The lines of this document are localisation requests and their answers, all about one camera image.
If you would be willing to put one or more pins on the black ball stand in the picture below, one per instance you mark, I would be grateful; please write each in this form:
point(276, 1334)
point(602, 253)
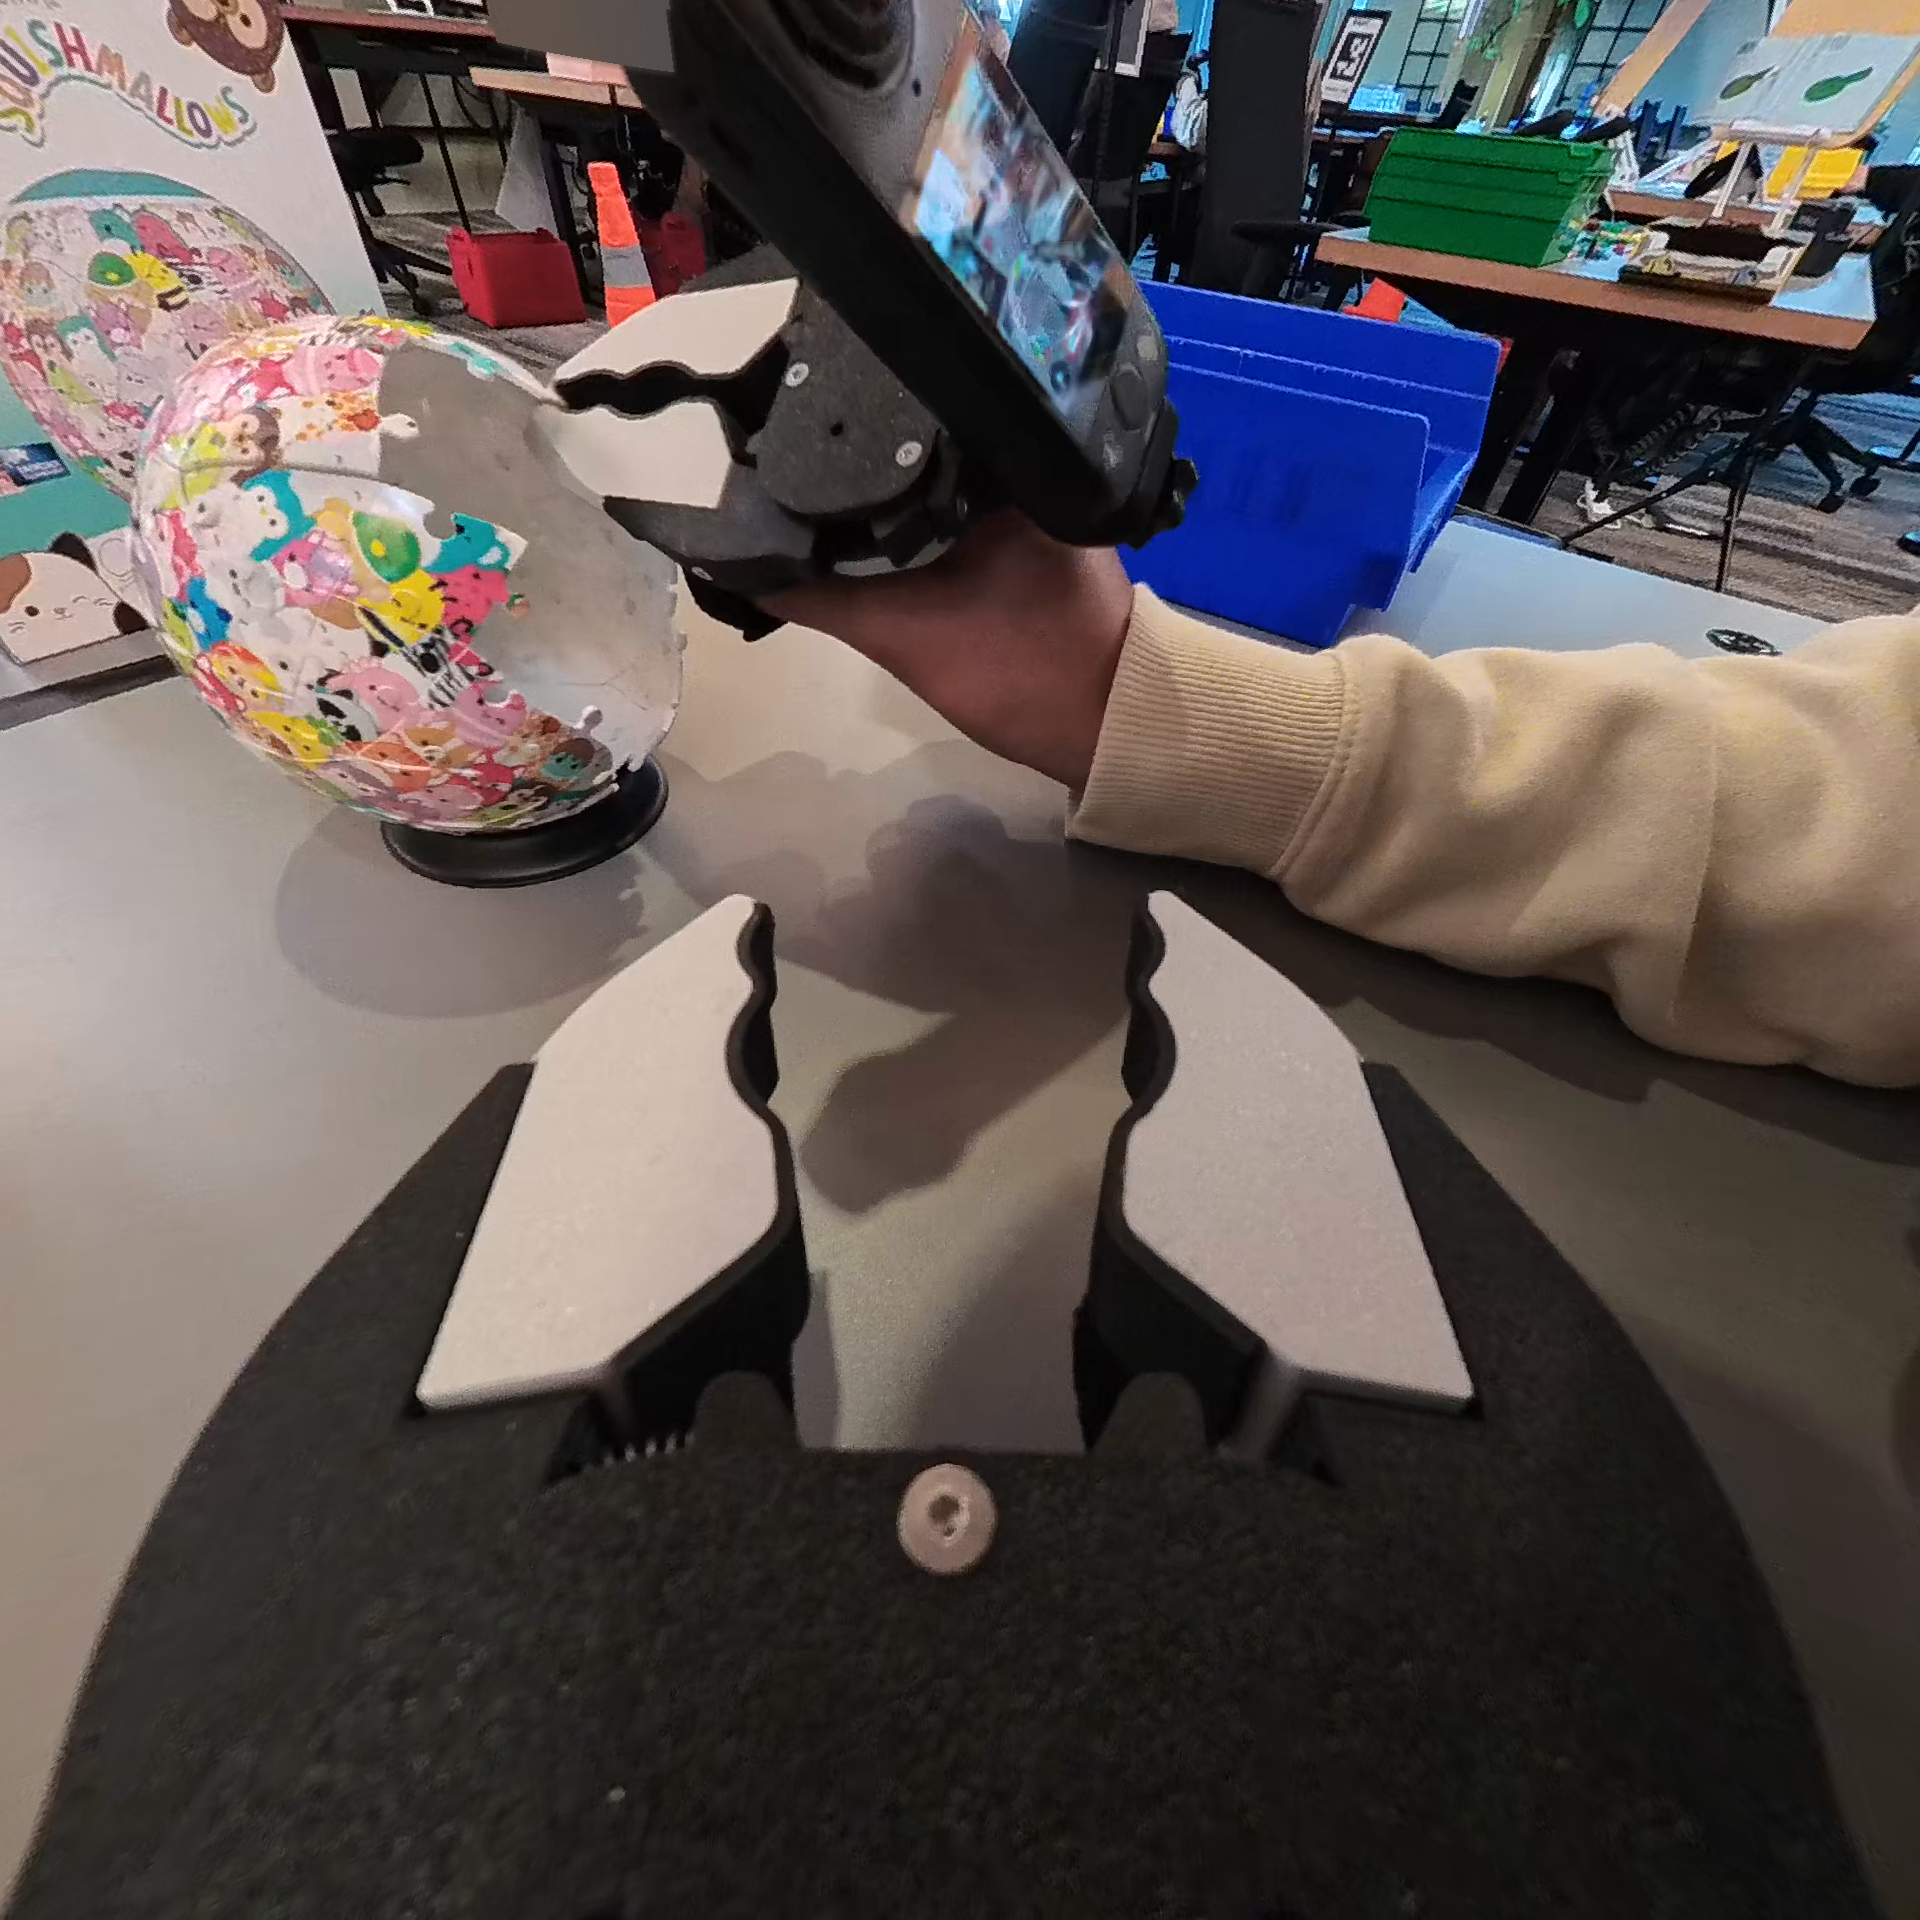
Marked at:
point(511, 858)

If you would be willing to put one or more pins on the person's right hand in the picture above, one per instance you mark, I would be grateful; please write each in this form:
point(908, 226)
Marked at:
point(991, 630)

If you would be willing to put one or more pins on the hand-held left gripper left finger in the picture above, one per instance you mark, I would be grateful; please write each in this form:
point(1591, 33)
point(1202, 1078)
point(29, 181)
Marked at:
point(615, 1185)

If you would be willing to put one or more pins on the blue plastic bin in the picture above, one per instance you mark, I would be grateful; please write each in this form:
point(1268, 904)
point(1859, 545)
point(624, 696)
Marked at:
point(1276, 480)

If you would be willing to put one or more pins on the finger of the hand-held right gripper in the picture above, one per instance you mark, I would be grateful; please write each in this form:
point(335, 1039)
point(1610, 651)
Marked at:
point(690, 339)
point(660, 458)

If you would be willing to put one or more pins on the puzzle box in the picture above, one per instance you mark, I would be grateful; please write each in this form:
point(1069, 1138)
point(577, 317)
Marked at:
point(90, 301)

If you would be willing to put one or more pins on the colourful puzzle ball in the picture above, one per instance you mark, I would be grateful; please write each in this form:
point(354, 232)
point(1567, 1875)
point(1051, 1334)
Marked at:
point(345, 630)

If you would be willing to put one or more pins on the orange traffic cone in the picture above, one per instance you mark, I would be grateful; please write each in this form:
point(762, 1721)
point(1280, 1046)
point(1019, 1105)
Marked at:
point(621, 255)

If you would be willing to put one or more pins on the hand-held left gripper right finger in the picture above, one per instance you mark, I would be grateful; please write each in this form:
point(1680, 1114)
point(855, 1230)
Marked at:
point(1289, 1200)

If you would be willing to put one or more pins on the red storage box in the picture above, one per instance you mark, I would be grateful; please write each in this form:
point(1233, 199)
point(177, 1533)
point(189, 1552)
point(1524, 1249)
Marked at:
point(516, 277)
point(676, 253)

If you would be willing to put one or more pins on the wooden table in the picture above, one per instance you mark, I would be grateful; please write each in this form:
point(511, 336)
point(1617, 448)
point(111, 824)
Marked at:
point(1651, 293)

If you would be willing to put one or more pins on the printed marker sign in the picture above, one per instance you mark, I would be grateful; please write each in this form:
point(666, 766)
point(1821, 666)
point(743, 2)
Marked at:
point(1353, 61)

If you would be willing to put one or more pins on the green plastic crate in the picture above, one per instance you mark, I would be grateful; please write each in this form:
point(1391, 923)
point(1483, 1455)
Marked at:
point(1483, 195)

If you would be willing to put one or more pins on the tall black panel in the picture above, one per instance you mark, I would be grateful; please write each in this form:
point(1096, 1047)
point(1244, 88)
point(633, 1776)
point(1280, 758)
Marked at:
point(1260, 149)

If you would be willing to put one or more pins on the person's right forearm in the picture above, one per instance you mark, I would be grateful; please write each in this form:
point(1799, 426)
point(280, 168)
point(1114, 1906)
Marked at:
point(1499, 809)

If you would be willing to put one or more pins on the wooden display stand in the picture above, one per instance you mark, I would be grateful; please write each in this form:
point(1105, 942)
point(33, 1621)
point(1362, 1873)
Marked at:
point(1799, 83)

